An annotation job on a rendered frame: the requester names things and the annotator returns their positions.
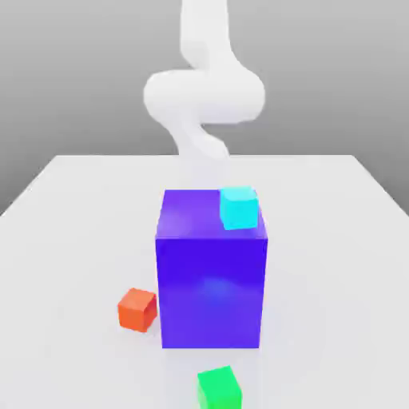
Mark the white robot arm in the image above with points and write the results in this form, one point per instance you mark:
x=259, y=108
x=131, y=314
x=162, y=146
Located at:
x=204, y=96

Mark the small cyan cube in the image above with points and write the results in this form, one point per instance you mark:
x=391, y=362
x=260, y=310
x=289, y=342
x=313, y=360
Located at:
x=239, y=209

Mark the small orange cube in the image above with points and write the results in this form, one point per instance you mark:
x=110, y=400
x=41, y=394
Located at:
x=136, y=310

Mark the small green cube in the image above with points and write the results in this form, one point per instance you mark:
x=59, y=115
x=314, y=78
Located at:
x=219, y=388

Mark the large purple box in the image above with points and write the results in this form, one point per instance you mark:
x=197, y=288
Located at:
x=211, y=287

